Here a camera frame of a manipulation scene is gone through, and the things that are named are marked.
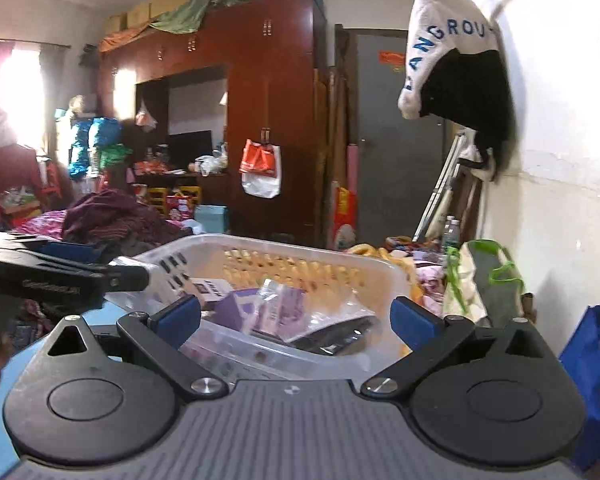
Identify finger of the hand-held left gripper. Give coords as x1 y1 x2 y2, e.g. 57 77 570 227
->
35 240 101 264
102 261 152 293

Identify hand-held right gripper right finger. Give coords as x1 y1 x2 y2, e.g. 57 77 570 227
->
360 295 552 402

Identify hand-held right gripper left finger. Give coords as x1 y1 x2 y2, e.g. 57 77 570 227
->
44 294 229 402

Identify white box with black print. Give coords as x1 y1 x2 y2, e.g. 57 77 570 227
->
189 277 234 307

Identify purple box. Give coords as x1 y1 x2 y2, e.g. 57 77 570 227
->
215 290 262 332

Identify dark box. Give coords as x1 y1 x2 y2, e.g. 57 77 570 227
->
290 305 382 357

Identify white plastic laundry basket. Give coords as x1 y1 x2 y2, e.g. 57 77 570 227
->
109 234 417 382

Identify lilac packet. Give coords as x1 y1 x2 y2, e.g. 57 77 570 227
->
250 280 309 337

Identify pink floral bedsheet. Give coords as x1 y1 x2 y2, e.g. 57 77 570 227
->
10 210 72 237

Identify pile of dark clothes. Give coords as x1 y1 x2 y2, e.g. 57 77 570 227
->
62 189 192 262

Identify green and white bag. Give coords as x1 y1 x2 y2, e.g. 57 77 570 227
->
442 240 527 322

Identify yellow crate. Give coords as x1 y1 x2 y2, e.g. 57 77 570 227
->
147 186 202 219

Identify clear water bottles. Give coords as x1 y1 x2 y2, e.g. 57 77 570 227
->
440 216 463 257

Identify teal box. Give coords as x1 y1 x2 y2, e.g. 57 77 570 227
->
195 205 230 234

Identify green plastic bag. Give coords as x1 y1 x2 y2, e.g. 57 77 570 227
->
97 145 134 172

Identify blue plastic sack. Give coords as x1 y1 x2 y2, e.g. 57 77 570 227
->
70 117 124 179

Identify red gift bag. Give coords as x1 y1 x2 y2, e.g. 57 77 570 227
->
332 187 359 252

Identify metal crutches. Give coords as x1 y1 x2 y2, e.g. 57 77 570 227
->
412 130 469 242

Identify black television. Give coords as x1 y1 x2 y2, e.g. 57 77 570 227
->
167 131 214 172

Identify pink hanging plastic bag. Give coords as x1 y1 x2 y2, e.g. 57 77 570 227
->
136 102 159 129

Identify grey door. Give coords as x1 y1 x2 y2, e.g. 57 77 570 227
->
355 35 454 252

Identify pink paper roll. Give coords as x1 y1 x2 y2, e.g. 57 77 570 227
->
347 144 360 192

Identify orange and white plastic bag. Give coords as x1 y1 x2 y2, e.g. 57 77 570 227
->
240 139 283 200

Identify blue tote bag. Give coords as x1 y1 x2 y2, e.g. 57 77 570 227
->
559 300 600 472

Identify wooden boards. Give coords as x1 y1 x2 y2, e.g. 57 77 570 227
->
327 67 357 252

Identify orange cloth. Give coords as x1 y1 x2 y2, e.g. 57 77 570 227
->
99 27 157 54

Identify brown wooden wardrobe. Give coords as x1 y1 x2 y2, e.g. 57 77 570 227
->
99 0 329 249

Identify black hanging garment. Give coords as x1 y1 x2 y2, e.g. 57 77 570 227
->
420 50 517 182

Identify medium cardboard box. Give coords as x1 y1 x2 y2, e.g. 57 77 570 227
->
126 2 152 31

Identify green cloth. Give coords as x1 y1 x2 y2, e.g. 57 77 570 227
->
150 0 272 36

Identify white hooded sweatshirt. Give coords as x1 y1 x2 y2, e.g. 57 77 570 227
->
397 0 502 121

